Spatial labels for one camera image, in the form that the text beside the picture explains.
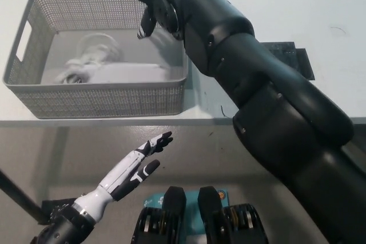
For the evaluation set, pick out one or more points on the grey perforated plastic basket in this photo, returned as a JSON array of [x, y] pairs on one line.
[[114, 98]]

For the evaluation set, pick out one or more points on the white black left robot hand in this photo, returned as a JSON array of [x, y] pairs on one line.
[[120, 178]]

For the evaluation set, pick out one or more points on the black metal table leg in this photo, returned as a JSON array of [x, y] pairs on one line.
[[20, 195]]

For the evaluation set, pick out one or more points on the black tape patch on table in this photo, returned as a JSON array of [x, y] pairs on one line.
[[297, 55]]

